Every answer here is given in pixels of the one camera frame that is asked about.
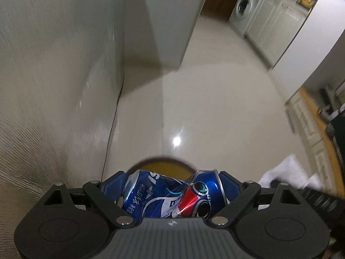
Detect white kitchen base cabinets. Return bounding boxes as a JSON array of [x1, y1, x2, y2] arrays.
[[243, 0, 311, 70]]

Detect yellow bin with brown rim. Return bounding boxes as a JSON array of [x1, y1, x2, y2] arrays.
[[127, 156, 196, 181]]

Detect white counter cabinet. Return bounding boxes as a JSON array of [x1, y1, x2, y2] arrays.
[[0, 0, 129, 222]]

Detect wooden top bench with drawers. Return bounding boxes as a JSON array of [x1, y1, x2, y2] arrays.
[[285, 87, 345, 191]]

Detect brown wooden door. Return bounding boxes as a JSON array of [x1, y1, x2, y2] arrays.
[[202, 0, 246, 22]]

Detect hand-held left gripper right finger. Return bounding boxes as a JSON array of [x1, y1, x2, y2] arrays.
[[212, 171, 306, 226]]

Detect white tissue paper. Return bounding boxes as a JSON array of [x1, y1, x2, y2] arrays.
[[258, 154, 326, 191]]

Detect black power cable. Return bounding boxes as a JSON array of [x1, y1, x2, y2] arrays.
[[102, 77, 125, 182]]

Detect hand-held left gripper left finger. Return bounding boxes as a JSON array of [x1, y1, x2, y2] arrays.
[[36, 171, 138, 227]]

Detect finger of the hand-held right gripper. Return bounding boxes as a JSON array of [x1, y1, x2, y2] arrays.
[[299, 187, 342, 217]]

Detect white washing machine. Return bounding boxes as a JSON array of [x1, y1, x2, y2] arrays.
[[228, 0, 266, 33]]

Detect crushed blue drink can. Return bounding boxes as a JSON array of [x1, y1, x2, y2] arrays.
[[117, 169, 230, 221]]

